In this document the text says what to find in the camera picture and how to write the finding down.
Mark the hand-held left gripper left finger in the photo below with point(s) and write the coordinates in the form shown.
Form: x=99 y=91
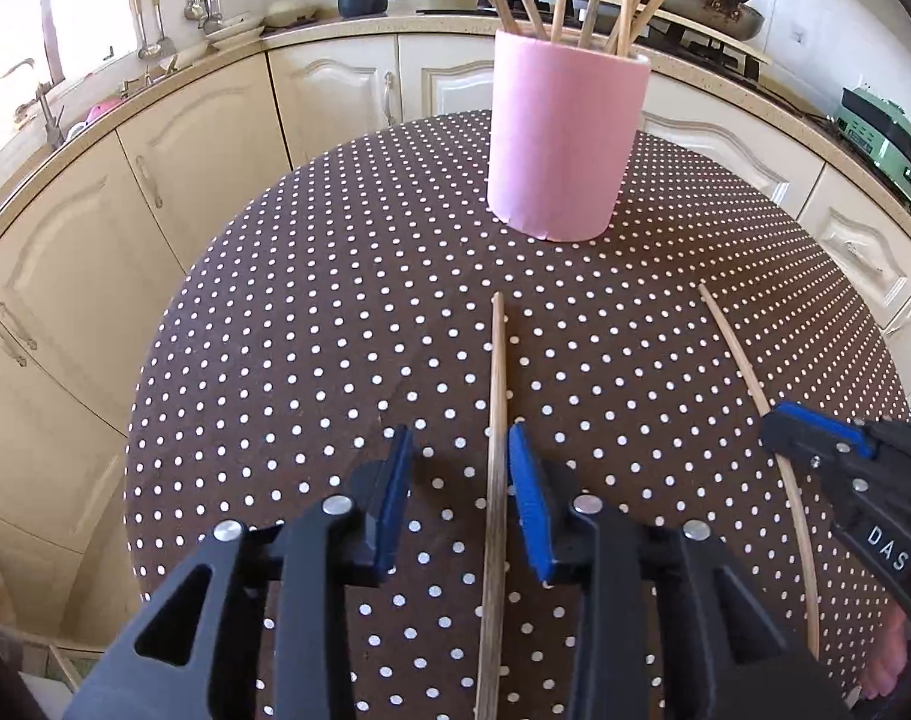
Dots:
x=391 y=510

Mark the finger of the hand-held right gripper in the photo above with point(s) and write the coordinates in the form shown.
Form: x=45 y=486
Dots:
x=822 y=424
x=792 y=446

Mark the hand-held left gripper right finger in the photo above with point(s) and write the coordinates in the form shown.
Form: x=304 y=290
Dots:
x=530 y=510

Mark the thin wooden chopstick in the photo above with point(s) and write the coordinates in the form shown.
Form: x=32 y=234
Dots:
x=496 y=390
x=740 y=360

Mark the pink cup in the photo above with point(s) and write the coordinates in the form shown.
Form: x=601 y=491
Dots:
x=560 y=142

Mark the person's right hand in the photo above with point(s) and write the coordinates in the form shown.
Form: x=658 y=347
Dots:
x=888 y=652

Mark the green electric cooker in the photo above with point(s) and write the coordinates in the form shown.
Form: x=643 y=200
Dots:
x=882 y=142

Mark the beige stone countertop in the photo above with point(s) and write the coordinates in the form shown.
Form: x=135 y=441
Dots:
x=800 y=127

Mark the black glass gas stove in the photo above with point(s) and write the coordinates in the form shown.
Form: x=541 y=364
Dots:
x=695 y=52

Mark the cream base cabinets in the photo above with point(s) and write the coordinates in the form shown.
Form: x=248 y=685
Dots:
x=200 y=142

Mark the pink bowl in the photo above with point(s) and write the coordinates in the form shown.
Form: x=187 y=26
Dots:
x=104 y=112

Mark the steel sink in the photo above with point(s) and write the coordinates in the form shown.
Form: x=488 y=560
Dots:
x=125 y=94

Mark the stack of white plates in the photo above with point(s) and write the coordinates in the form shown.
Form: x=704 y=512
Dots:
x=234 y=28

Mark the hanging steel ladle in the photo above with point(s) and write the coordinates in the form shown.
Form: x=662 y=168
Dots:
x=149 y=45

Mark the steel faucet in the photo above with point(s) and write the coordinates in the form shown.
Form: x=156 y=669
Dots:
x=47 y=112

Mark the kitchen window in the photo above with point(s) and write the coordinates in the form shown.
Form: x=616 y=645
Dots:
x=20 y=22

